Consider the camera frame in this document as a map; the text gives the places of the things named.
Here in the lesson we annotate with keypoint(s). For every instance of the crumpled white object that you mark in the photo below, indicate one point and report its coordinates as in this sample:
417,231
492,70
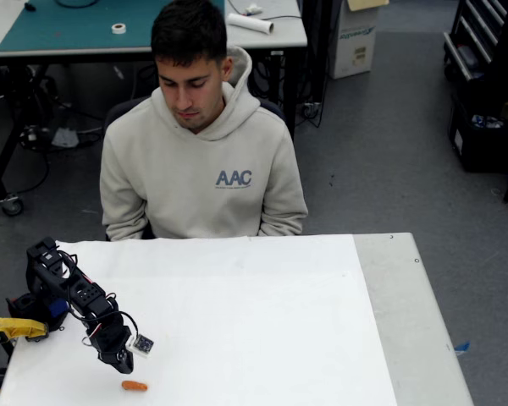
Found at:
253,7

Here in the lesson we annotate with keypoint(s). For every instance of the white paper sheet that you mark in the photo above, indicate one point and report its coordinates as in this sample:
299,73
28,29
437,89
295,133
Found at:
237,317

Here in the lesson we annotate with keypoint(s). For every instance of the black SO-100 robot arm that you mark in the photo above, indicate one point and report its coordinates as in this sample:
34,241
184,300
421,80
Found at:
55,283

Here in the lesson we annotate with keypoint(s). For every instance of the green cutting mat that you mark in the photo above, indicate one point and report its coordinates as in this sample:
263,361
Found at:
67,29

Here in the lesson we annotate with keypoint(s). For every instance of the man in beige hoodie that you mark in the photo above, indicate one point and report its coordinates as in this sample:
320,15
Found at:
194,169

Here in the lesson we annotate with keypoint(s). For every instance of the white tape roll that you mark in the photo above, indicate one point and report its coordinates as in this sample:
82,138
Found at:
119,31

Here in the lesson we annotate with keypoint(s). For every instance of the white paper tube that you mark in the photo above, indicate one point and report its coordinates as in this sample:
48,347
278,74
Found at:
250,23

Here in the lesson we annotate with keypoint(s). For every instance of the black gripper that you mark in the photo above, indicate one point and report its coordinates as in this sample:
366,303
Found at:
121,360

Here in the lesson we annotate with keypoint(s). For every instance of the white cardboard box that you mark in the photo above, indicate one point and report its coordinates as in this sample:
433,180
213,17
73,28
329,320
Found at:
355,42

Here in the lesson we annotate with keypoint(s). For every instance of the blue tape piece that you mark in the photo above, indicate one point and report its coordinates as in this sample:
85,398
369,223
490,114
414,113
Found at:
461,347

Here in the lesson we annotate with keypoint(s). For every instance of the small orange snack piece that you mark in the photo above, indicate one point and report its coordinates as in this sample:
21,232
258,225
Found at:
134,385

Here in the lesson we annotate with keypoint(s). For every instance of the black equipment rack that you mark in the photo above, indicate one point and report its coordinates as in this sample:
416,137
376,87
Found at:
474,42

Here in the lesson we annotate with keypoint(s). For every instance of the black storage bin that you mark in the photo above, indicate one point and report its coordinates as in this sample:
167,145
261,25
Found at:
478,148

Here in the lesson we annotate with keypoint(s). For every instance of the grey workbench on casters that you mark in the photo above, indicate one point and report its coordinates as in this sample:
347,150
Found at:
279,34

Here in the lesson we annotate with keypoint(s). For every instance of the white gripper camera box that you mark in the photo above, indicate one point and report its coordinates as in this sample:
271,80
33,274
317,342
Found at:
140,344

